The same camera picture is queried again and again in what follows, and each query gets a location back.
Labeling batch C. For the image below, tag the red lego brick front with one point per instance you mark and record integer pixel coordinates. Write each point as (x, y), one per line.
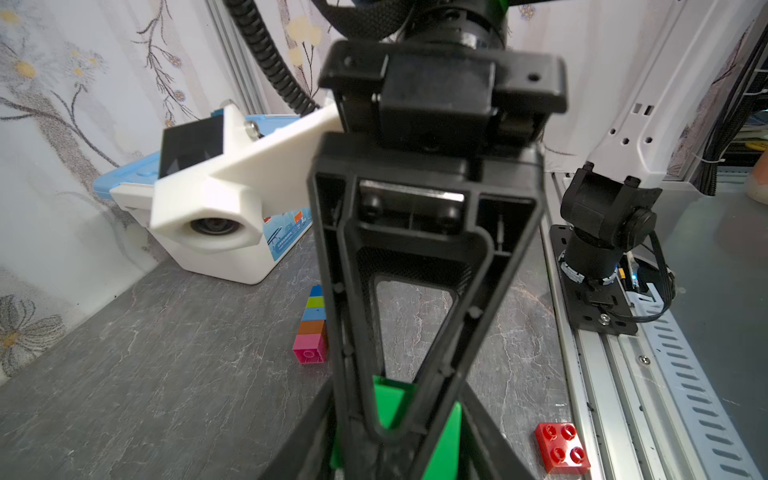
(561, 449)

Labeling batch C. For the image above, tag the blue lid storage box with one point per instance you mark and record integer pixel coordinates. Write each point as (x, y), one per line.
(247, 266)

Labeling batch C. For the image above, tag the white perforated cable tray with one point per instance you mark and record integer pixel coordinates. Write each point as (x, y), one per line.
(715, 439)

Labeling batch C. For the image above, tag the lime green small lego brick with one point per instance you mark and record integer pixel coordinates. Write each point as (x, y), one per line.
(315, 302)

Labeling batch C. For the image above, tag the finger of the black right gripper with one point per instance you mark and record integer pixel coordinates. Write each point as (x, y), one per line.
(413, 317)

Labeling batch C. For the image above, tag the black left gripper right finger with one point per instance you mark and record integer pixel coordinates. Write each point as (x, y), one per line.
(484, 452)

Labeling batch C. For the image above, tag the pink small lego brick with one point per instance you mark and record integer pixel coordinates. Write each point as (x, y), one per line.
(310, 348)

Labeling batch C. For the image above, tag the light blue long brick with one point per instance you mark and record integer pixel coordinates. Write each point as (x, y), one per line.
(314, 314)

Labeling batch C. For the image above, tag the orange small lego brick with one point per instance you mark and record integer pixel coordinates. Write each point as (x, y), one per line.
(313, 327)

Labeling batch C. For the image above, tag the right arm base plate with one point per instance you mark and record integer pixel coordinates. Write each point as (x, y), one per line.
(591, 305)

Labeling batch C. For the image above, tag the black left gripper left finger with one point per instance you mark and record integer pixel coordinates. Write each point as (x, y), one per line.
(306, 454)

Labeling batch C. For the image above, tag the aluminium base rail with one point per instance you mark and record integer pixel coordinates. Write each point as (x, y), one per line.
(620, 401)

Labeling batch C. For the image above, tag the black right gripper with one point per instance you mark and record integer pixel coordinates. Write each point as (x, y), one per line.
(435, 148)

